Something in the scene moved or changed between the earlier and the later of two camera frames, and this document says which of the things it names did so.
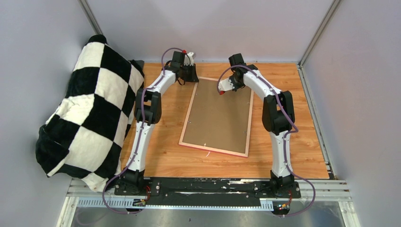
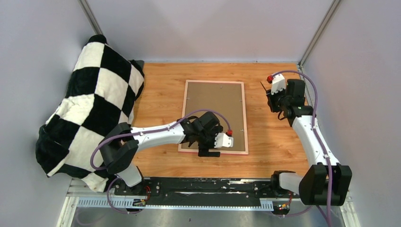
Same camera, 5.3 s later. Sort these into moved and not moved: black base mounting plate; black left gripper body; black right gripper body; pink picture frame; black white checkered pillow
Moved: black left gripper body; black right gripper body; pink picture frame
Not moved: black base mounting plate; black white checkered pillow
